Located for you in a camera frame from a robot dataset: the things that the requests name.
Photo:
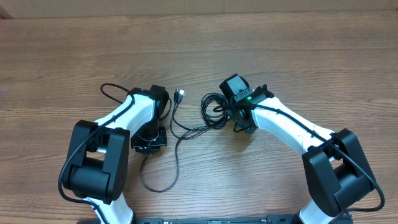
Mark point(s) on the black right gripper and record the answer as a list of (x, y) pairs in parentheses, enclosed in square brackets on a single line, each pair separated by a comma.
[(241, 121)]

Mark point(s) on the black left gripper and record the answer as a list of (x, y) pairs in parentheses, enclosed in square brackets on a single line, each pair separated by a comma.
[(149, 144)]

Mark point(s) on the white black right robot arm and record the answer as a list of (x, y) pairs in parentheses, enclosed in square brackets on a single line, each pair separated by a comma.
[(336, 169)]

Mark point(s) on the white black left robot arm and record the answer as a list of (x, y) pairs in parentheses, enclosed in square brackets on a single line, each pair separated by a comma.
[(95, 170)]

